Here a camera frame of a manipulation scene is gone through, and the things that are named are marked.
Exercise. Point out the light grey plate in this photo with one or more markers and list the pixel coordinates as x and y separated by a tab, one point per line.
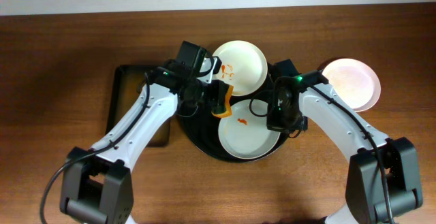
244	135

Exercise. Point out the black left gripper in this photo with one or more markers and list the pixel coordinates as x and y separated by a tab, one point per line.
219	94

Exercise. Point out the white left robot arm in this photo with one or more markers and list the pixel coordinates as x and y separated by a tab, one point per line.
97	184

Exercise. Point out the pink plate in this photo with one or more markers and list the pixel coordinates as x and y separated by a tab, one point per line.
355	83

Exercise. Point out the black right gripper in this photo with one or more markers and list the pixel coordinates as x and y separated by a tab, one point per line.
283	117

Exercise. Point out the cream white plate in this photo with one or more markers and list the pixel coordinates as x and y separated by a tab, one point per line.
243	66

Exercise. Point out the orange green scrub sponge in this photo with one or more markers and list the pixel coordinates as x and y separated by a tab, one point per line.
221	107

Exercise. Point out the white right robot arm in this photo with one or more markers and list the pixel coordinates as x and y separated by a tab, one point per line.
383	180

